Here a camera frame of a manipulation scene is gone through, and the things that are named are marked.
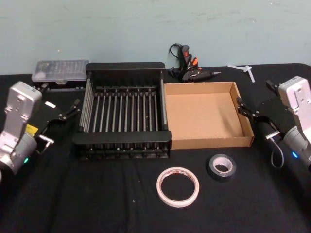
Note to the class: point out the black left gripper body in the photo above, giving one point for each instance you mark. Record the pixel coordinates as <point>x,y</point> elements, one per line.
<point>48,114</point>

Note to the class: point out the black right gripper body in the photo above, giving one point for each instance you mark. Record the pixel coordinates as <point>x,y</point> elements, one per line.
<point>274,114</point>

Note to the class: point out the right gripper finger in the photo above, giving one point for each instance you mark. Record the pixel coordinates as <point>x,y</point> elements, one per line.
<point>247,110</point>
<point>272,87</point>

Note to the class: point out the silver tape roll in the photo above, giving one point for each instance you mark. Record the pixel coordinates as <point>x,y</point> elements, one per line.
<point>213,171</point>

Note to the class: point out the white tape roll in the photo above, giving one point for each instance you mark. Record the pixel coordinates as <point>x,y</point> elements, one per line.
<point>160,191</point>

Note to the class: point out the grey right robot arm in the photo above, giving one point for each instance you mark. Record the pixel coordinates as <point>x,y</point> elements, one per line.
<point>298,97</point>

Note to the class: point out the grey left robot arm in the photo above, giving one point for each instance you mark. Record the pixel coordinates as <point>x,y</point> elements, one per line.
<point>18,109</point>

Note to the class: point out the clear plastic case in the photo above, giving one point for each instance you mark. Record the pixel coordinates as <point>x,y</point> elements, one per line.
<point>60,70</point>

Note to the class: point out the shallow brown cardboard tray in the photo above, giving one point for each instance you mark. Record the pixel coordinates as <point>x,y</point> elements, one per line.
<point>201,114</point>

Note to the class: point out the black rack with steel bars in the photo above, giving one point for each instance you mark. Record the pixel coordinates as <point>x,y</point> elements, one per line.
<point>121,139</point>

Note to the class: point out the black table cloth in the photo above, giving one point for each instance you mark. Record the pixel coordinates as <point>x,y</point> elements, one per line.
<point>97,206</point>

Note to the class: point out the plain pale wall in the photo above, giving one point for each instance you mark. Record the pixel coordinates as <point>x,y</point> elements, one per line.
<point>121,29</point>

